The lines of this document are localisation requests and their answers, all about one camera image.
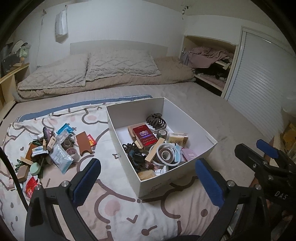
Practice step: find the wooden bedside shelf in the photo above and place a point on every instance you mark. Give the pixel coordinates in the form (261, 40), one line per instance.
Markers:
(9, 81)

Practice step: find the wall niche shelf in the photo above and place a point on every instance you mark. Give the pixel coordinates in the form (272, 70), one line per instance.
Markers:
(192, 42)

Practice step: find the red cigarette box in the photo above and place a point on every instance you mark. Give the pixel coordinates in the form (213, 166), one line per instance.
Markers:
(144, 136)

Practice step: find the white hanging bag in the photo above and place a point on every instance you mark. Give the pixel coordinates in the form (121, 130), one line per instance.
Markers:
(61, 24)

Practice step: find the green plush toy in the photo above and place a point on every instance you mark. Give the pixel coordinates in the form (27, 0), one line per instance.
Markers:
(24, 52)

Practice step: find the white hat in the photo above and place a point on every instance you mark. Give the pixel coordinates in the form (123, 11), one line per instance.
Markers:
(18, 45)

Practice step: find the yellow carton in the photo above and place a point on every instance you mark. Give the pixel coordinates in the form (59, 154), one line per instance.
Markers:
(289, 136)

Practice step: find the red snack packet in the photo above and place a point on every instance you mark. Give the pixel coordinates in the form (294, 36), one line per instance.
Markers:
(31, 187)

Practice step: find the white shoe box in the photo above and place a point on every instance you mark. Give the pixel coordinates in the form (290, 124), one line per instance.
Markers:
(129, 166)

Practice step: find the dark pinecone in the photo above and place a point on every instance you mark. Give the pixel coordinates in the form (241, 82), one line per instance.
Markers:
(47, 133)

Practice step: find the olive tape roll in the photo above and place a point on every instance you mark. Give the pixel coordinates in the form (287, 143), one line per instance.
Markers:
(163, 133)

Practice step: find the large white tape roll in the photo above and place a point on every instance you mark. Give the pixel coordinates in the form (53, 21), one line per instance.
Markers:
(73, 154)

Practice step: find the brown leather pouch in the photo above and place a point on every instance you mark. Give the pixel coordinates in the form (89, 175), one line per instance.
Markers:
(83, 143)

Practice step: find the cartoon printed blanket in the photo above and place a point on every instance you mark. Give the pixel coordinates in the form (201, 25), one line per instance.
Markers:
(115, 208)

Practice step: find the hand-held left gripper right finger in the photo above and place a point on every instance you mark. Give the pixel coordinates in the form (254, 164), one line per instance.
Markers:
(209, 183)

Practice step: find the beige tissue packet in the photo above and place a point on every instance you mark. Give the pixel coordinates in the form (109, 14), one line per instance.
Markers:
(177, 139)

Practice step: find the white louvred closet door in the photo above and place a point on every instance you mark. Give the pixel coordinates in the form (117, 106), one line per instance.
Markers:
(261, 76)

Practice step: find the beige folded blanket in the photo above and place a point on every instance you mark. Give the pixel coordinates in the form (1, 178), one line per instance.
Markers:
(175, 69)

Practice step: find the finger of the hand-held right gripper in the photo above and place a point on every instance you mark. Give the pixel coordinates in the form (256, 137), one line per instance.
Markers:
(247, 154)
(267, 148)

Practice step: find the light blue mask pack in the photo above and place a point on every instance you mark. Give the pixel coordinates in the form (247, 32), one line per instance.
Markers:
(177, 154)

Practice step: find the tan tape roll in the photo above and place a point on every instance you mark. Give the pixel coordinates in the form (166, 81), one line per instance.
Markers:
(67, 144)

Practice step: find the grey quilted pillow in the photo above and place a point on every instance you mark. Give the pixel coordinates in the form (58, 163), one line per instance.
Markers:
(55, 71)
(122, 62)

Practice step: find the blue white packet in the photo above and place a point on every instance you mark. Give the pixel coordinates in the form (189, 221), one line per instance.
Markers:
(60, 160)

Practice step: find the wooden block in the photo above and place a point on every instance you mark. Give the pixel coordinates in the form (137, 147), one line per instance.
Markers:
(152, 156)

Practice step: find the small red packet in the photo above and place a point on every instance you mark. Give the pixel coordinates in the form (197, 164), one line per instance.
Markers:
(91, 139)

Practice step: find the dark clothes pile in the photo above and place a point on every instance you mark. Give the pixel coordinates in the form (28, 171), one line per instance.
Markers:
(215, 71)

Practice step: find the small blue packet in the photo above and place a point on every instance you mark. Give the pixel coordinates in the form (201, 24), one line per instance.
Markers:
(63, 128)

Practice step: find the black clip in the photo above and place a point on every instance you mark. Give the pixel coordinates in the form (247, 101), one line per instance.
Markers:
(138, 158)

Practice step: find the brown tape roll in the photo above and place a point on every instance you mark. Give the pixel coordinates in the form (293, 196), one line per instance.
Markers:
(161, 154)

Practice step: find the pink plastic toy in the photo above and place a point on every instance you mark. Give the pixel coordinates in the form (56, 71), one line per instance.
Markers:
(10, 183)

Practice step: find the brown hair claw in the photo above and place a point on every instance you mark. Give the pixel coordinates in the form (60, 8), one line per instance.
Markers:
(156, 120)

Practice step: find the pink clothes pile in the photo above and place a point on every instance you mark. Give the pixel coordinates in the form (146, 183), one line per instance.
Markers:
(208, 54)

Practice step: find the green round tin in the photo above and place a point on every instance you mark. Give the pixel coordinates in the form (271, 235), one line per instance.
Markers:
(34, 168)

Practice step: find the green clip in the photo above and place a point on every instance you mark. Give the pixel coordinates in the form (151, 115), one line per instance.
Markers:
(18, 164)

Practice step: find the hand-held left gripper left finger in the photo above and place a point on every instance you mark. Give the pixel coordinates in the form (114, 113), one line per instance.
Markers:
(85, 183)

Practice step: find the brown wallet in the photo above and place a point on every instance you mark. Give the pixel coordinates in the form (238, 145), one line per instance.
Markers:
(30, 151)

